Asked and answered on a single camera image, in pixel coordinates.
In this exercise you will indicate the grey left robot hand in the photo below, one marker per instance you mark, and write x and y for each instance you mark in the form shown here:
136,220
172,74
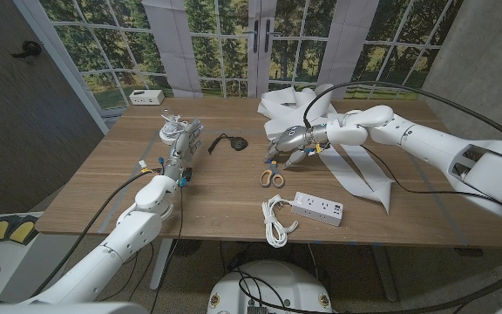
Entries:
182,148

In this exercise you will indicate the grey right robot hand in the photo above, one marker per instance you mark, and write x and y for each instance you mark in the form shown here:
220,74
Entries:
299,138

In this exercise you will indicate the white receipt paper strip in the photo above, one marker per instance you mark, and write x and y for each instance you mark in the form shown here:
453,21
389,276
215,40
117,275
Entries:
351,170

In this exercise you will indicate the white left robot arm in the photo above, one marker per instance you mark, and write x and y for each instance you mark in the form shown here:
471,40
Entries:
137,227

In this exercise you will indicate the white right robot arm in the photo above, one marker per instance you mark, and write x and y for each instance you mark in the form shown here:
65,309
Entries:
442,144

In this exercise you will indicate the white power strip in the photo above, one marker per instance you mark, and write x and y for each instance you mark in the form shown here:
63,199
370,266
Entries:
316,208

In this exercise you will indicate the white outlet box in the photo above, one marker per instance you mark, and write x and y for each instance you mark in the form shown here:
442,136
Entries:
146,97

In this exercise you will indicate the black round ribbed object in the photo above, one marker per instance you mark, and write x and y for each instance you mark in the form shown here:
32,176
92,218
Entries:
185,247

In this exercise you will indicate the white table leg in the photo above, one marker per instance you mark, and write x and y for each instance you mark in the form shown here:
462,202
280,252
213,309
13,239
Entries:
161,264

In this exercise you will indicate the printed window backdrop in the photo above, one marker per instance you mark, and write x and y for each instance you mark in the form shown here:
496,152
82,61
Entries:
103,43

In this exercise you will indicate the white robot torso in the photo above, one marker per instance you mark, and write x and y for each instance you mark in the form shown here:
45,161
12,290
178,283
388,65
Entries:
273,283

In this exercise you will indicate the grey table leg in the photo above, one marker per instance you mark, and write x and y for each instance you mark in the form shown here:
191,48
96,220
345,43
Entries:
384,272

